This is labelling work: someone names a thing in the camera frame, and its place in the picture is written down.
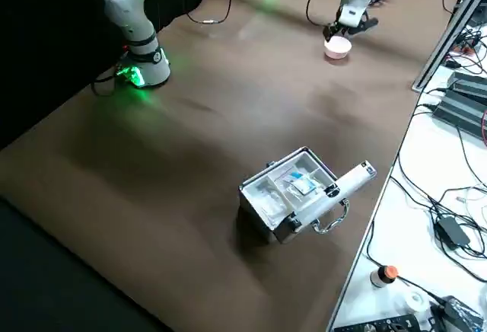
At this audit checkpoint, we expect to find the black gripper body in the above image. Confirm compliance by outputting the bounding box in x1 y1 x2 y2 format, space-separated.
334 11 362 37

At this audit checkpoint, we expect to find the dark grey power box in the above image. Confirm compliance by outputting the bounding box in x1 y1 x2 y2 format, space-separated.
450 72 487 99
432 87 487 136

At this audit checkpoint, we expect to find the blue and white packet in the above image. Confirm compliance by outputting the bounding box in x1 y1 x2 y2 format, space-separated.
287 174 319 196

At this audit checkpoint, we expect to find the open silver aluminium case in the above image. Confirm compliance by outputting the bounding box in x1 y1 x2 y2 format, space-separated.
238 145 378 246

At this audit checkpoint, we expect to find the black power adapter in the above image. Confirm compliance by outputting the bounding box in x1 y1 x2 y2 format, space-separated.
434 215 472 251
442 295 485 332

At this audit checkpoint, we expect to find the white bottle orange cap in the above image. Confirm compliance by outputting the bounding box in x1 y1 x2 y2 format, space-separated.
370 264 399 290

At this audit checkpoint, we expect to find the white tape roll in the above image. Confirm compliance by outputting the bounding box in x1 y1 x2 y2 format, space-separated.
404 289 431 313

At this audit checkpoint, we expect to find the black device panel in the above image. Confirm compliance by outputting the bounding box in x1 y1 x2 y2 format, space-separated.
333 311 424 332

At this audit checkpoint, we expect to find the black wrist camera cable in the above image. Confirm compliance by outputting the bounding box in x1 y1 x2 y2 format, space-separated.
305 0 338 27

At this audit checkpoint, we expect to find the aluminium camera post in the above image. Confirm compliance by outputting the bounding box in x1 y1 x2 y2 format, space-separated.
412 0 487 92

